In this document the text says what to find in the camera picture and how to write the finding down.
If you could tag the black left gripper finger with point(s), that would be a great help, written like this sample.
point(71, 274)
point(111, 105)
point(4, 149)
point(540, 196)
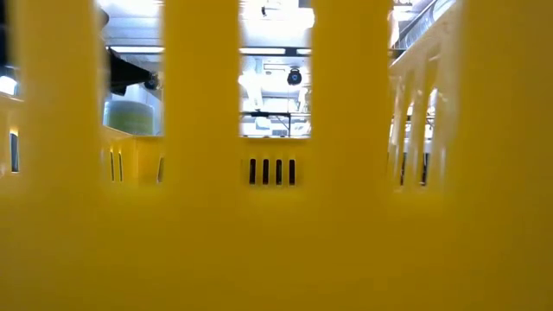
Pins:
point(123, 73)

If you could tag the green wipes canister white lid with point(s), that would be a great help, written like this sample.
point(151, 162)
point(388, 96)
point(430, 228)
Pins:
point(129, 118)

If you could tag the long ceiling light fixture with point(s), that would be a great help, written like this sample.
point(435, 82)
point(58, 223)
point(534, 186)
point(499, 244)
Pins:
point(263, 51)

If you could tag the black round device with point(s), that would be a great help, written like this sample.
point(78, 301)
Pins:
point(294, 77)

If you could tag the yellow slotted plastic basket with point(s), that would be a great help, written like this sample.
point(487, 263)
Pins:
point(276, 242)

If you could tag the black metal frame stand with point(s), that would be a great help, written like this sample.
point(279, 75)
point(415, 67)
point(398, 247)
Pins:
point(259, 114)

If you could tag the black aluminium table frame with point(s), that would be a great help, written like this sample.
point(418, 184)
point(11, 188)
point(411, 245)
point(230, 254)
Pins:
point(423, 21)

